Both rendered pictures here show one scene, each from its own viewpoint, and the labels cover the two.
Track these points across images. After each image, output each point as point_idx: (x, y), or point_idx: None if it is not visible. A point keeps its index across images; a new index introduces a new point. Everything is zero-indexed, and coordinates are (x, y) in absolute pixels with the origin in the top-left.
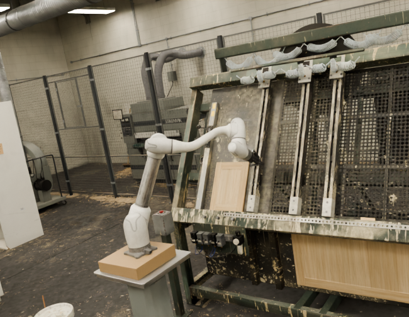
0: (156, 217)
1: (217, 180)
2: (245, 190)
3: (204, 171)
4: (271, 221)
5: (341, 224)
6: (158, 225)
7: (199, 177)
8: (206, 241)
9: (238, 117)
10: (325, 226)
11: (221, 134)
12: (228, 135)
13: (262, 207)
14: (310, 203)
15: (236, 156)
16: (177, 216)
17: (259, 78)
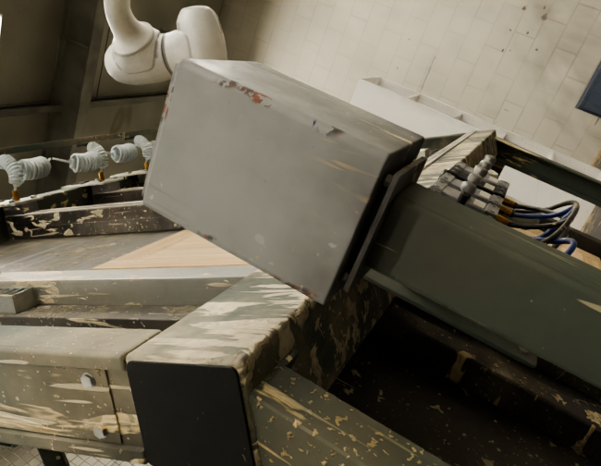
0: (234, 67)
1: (173, 260)
2: None
3: (86, 272)
4: (420, 176)
5: (448, 149)
6: (311, 99)
7: (79, 314)
8: (484, 194)
9: (4, 262)
10: (449, 154)
11: (131, 15)
12: (149, 28)
13: None
14: None
15: (222, 34)
16: (245, 319)
17: (18, 163)
